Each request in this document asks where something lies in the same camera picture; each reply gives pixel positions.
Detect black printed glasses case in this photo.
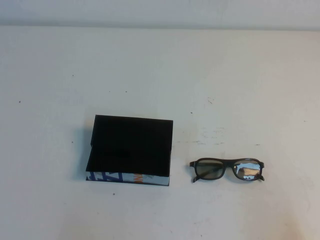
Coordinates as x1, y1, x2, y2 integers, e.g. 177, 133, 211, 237
84, 114, 174, 188

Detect black framed glasses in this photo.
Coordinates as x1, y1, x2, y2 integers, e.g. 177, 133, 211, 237
188, 157, 266, 184

